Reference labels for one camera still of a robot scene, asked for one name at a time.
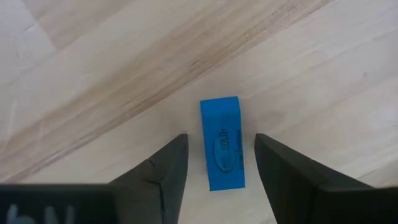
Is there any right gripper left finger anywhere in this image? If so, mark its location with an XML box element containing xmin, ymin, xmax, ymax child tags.
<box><xmin>107</xmin><ymin>133</ymin><xmax>190</xmax><ymax>224</ymax></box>

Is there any blue eraser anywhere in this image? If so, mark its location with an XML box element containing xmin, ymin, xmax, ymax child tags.
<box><xmin>200</xmin><ymin>95</ymin><xmax>246</xmax><ymax>192</ymax></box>

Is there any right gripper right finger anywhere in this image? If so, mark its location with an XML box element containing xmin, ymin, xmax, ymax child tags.
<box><xmin>254</xmin><ymin>133</ymin><xmax>374</xmax><ymax>224</ymax></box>

